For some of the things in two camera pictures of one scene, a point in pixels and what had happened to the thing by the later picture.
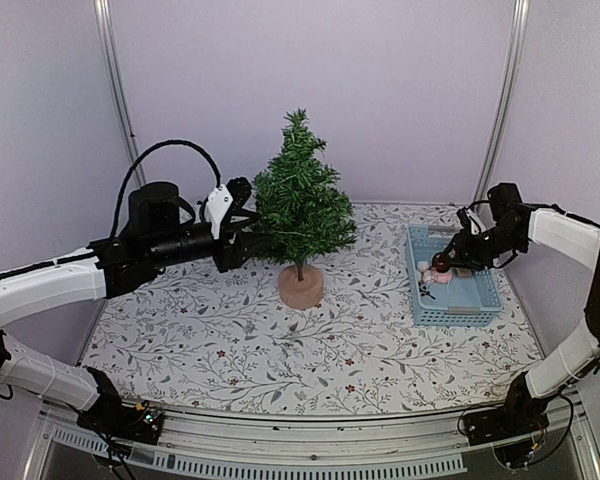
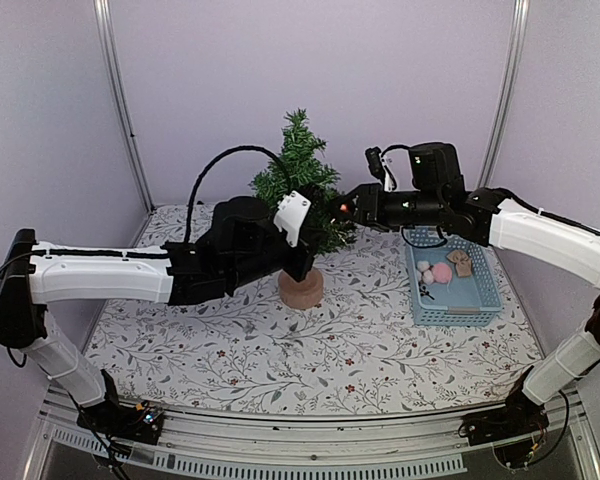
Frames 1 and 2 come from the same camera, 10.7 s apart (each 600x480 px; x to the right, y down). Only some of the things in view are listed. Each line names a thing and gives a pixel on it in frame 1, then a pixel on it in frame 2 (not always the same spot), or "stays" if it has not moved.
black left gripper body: [228, 252] to [298, 268]
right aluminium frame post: [514, 59] stays
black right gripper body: [483, 251] to [424, 210]
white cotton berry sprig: [424, 278] stays
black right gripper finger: [451, 245] to [349, 198]
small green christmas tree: [303, 210] stays
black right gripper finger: [461, 262] to [343, 220]
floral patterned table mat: [322, 322] stays
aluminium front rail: [294, 447] stays
